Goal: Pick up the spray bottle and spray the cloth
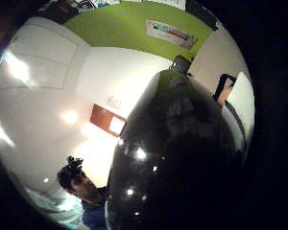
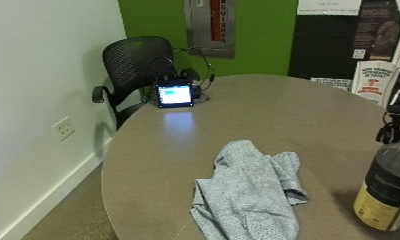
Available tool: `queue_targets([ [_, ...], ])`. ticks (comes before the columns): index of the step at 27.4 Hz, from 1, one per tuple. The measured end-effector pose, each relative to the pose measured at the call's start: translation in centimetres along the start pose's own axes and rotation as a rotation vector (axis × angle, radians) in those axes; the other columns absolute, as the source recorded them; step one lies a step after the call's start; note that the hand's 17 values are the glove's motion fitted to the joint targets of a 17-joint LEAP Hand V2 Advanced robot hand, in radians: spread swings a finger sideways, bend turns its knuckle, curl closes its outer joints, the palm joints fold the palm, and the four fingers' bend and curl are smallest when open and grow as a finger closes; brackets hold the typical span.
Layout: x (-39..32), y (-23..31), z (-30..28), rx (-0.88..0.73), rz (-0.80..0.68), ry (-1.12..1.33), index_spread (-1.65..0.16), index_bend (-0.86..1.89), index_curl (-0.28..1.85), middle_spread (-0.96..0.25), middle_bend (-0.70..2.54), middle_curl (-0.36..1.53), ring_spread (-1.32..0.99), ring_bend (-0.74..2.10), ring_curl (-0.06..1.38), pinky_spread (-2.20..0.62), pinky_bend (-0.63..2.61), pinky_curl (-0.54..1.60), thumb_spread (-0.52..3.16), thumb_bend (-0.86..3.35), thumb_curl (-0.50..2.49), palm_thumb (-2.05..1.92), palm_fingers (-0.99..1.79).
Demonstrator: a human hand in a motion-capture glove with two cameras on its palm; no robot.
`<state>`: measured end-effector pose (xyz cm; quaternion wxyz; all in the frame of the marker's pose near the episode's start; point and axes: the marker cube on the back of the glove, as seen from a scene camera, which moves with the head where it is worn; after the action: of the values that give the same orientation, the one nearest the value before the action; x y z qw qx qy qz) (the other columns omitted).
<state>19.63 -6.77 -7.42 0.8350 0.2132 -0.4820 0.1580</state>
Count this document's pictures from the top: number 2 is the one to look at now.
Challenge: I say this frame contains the black notice board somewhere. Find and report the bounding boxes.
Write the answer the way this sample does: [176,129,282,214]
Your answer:
[288,14,358,80]

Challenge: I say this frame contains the dark poster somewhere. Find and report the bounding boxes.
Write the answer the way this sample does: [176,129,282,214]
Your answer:
[350,0,400,62]

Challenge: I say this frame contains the white wall power outlet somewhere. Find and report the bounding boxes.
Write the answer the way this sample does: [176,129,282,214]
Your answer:
[51,116,76,143]

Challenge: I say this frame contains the black mesh office chair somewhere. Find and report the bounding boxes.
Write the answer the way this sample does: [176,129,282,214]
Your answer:
[91,35,178,132]

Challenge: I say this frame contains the black tripod mount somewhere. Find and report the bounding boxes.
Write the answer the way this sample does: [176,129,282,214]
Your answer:
[374,103,400,145]

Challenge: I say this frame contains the small device with lit screen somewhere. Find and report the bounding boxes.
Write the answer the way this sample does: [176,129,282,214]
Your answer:
[154,79,202,109]

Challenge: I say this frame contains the white paper notice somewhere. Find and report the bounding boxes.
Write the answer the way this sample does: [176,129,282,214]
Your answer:
[296,0,363,17]

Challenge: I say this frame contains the white flyer with red print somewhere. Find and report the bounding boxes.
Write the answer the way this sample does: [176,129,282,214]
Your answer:
[350,60,400,107]

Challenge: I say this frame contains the black cables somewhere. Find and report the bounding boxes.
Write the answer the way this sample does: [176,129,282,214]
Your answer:
[141,45,217,103]

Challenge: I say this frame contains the small white label strip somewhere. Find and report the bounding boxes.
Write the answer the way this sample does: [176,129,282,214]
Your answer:
[309,77,353,92]

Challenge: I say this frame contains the dark bottle with yellow label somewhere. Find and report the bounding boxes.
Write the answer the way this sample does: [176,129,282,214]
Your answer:
[351,111,400,232]

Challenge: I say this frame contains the metal fire extinguisher cabinet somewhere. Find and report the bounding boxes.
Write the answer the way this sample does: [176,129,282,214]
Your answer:
[182,0,237,60]

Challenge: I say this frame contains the grey crumpled cloth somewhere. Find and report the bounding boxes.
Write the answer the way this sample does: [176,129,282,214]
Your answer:
[189,139,310,240]

